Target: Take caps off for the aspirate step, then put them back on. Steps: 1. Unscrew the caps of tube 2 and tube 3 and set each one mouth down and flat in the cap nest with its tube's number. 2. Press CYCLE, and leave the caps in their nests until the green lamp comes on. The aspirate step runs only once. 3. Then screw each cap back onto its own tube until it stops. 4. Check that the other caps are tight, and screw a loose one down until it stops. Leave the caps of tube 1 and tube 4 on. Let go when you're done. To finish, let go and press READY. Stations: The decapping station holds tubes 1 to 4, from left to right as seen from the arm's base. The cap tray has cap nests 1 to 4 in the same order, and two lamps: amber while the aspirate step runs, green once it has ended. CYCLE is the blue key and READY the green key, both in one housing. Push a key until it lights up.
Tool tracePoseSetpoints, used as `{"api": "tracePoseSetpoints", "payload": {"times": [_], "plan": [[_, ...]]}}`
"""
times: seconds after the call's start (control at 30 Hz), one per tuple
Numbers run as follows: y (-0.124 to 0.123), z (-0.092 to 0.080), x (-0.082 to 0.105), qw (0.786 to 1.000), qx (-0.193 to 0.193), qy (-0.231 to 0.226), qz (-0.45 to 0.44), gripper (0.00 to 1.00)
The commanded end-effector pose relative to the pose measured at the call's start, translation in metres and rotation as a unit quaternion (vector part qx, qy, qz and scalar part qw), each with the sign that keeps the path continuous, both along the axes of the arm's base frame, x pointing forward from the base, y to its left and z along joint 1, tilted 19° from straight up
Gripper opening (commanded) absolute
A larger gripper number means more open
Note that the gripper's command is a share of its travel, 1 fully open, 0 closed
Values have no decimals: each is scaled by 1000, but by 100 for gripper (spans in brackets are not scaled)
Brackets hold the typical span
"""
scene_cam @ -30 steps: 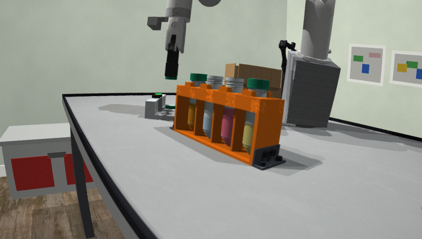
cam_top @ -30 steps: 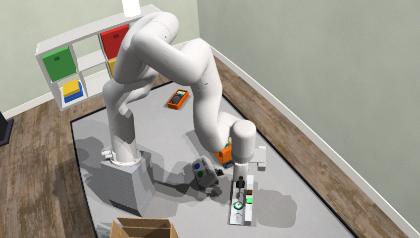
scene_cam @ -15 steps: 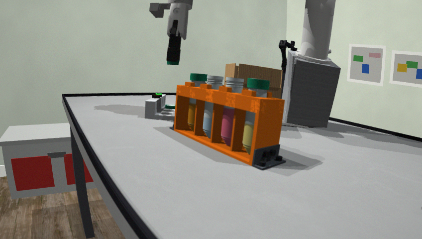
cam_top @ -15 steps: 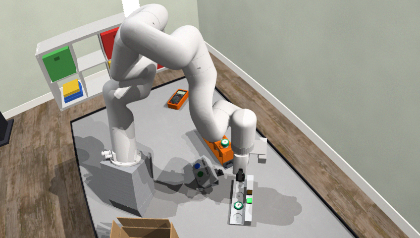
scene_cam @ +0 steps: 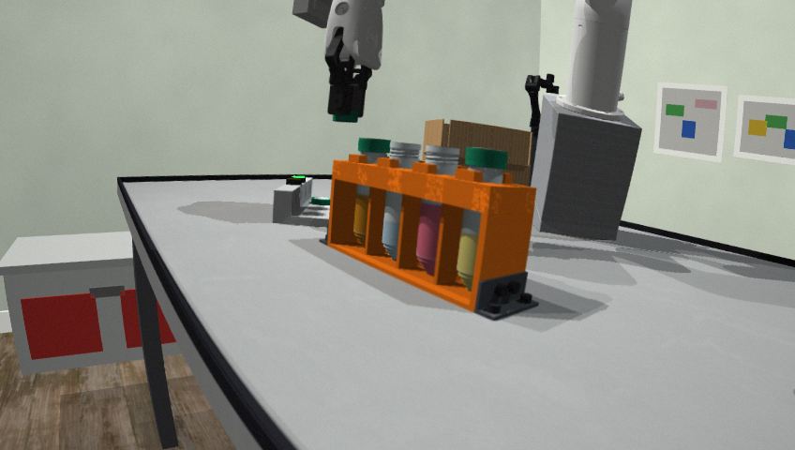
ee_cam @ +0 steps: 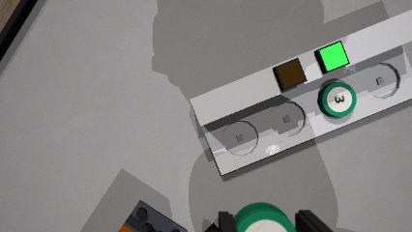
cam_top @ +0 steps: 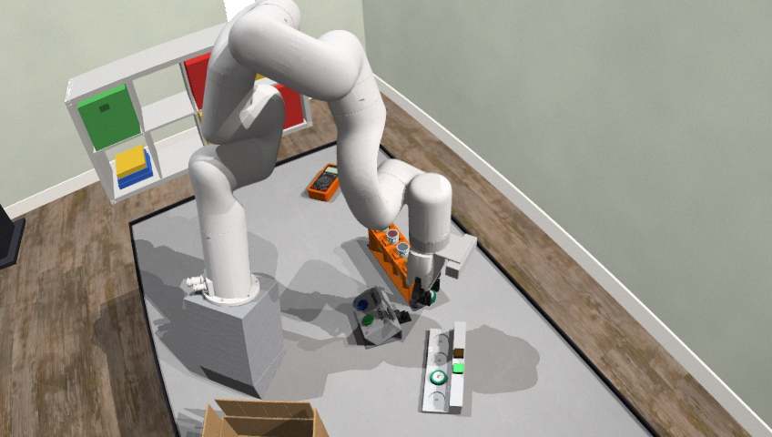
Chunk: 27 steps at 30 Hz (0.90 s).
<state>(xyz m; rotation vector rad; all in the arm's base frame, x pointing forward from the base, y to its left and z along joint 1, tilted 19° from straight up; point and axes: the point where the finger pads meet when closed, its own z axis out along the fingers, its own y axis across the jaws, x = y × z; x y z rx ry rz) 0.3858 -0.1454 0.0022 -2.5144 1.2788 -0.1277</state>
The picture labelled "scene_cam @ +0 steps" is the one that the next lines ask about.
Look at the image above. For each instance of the orange tube rack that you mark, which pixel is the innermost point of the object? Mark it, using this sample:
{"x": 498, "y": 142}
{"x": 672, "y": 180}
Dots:
{"x": 504, "y": 235}

